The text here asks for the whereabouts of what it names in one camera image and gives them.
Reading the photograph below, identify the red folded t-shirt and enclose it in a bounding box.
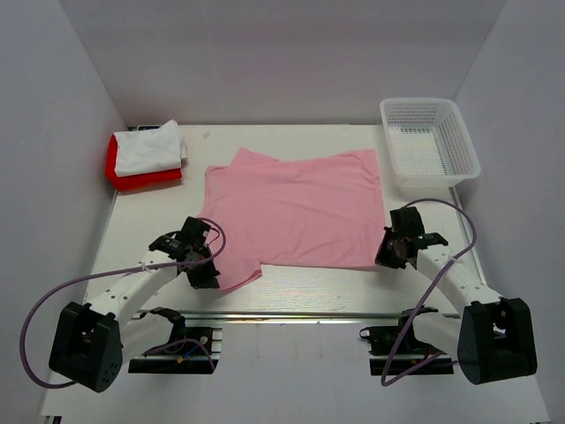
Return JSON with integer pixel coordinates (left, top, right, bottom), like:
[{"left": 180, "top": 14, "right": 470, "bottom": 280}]
[{"left": 105, "top": 135, "right": 182, "bottom": 192}]

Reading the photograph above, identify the pink t-shirt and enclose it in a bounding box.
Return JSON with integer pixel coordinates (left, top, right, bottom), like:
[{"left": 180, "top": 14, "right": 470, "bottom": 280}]
[{"left": 200, "top": 148, "right": 385, "bottom": 292}]

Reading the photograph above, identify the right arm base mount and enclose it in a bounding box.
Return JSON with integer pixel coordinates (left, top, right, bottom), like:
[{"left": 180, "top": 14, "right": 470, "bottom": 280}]
[{"left": 358, "top": 308, "right": 460, "bottom": 377}]

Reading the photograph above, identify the aluminium table edge rail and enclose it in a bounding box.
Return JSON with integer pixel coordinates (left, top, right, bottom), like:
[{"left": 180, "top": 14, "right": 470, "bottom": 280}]
[{"left": 123, "top": 310, "right": 460, "bottom": 324}]

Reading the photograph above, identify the white plastic basket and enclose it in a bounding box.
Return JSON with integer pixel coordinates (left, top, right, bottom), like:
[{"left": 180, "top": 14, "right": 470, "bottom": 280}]
[{"left": 380, "top": 98, "right": 481, "bottom": 191}]

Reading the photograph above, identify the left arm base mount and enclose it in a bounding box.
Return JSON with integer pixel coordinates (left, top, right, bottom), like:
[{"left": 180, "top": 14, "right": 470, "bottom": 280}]
[{"left": 127, "top": 307, "right": 222, "bottom": 375}]

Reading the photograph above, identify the white folded t-shirt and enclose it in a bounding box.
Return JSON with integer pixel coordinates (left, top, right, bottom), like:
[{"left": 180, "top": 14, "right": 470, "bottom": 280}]
[{"left": 114, "top": 119, "right": 187, "bottom": 177}]

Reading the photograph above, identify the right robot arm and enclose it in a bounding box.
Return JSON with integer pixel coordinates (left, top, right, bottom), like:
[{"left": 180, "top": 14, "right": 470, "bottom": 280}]
[{"left": 375, "top": 206, "right": 538, "bottom": 386}]

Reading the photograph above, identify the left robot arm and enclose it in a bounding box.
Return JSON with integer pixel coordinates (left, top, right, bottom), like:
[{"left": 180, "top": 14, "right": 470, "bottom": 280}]
[{"left": 49, "top": 216, "right": 227, "bottom": 392}]

